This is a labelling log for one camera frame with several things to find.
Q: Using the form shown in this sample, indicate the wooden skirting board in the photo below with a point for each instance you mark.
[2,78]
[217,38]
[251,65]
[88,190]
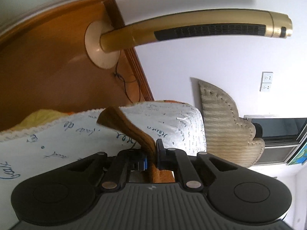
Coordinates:
[134,62]

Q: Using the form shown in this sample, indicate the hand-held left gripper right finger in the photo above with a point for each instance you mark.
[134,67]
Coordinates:
[160,153]

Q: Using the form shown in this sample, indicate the colourful picture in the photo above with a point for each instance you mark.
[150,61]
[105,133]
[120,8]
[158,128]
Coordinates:
[299,155]

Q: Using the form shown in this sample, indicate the brown garment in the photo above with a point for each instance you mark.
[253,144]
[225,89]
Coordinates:
[124,122]

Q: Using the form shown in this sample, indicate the white script-printed blanket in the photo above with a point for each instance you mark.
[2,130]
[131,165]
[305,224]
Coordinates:
[57,139]

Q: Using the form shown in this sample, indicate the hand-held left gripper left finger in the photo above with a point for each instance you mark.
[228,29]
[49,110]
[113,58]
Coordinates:
[142,165]

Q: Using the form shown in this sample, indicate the dark window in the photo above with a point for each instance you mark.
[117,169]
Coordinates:
[280,129]

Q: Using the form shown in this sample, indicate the yellow cloth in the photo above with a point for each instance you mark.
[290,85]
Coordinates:
[45,116]

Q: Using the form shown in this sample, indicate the white wall socket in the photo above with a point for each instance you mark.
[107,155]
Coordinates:
[266,81]

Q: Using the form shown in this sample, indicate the beige woven mat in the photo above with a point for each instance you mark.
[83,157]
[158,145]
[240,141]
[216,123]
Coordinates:
[223,124]

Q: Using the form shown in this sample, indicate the gold tower fan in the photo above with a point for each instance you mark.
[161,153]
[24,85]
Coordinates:
[191,26]

